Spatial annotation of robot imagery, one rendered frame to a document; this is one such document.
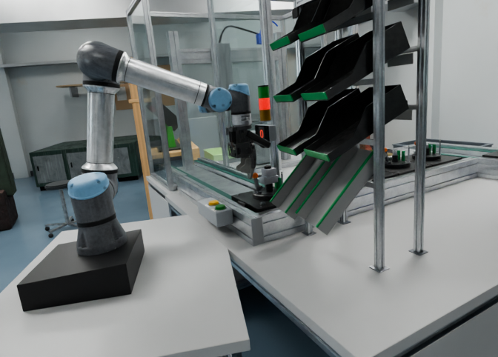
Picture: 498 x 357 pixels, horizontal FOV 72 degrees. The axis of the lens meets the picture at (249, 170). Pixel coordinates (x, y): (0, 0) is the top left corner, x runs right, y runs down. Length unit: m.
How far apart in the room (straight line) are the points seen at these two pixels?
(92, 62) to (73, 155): 5.84
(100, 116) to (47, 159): 5.86
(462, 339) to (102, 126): 1.19
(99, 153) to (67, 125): 7.61
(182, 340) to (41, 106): 8.37
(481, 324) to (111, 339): 0.90
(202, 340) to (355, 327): 0.34
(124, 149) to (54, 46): 3.21
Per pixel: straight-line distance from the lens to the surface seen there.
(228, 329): 0.86
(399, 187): 1.66
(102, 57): 1.12
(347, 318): 0.88
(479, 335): 1.12
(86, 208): 1.13
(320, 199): 1.07
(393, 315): 0.91
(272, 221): 1.24
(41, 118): 9.02
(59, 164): 7.03
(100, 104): 1.24
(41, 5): 5.62
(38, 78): 9.01
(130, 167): 6.74
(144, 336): 0.90
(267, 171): 1.35
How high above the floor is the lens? 1.37
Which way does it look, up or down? 12 degrees down
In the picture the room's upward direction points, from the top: 5 degrees counter-clockwise
